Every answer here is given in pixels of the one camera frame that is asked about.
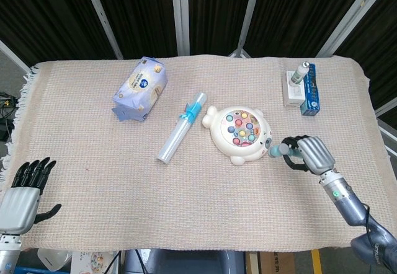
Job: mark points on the white frame post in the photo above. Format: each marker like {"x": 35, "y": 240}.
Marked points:
{"x": 353, "y": 16}
{"x": 102, "y": 16}
{"x": 180, "y": 13}
{"x": 251, "y": 7}

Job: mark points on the white cardboard box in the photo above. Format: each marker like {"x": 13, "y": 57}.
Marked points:
{"x": 291, "y": 95}

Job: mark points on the printed toy packaging box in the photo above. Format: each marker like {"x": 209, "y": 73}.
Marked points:
{"x": 93, "y": 261}

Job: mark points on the white plastic bottle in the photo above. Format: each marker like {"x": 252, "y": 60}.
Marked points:
{"x": 297, "y": 75}

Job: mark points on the blue cardboard box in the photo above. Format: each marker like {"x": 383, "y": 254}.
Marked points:
{"x": 311, "y": 97}

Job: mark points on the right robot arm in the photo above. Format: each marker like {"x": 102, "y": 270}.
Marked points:
{"x": 347, "y": 199}

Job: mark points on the white fish toy game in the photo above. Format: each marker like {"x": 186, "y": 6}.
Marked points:
{"x": 226, "y": 147}

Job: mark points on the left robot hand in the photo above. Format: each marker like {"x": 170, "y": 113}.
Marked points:
{"x": 18, "y": 205}

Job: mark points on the lavender tissue pack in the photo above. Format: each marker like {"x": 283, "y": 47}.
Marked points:
{"x": 139, "y": 88}

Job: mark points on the beige woven tablecloth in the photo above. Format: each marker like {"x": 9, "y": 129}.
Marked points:
{"x": 124, "y": 193}

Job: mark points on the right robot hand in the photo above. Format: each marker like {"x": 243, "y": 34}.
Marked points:
{"x": 316, "y": 156}

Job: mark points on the black curtain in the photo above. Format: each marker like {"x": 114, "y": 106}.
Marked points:
{"x": 217, "y": 13}

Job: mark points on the brown cardboard box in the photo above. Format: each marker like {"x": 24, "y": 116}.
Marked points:
{"x": 273, "y": 263}

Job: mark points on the clear plastic wrap roll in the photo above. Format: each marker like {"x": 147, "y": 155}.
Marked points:
{"x": 178, "y": 133}

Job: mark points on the white plastic container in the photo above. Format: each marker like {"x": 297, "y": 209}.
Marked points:
{"x": 52, "y": 258}

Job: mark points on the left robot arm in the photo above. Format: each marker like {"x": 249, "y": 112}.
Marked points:
{"x": 9, "y": 252}

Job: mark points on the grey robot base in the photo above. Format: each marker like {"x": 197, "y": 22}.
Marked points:
{"x": 186, "y": 261}

